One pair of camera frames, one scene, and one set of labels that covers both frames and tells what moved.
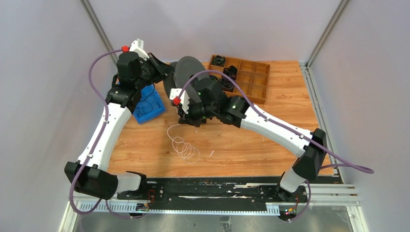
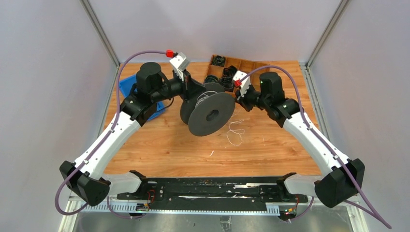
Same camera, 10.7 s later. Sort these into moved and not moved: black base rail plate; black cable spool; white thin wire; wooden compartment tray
Moved: black cable spool; white thin wire
Not moved: black base rail plate; wooden compartment tray
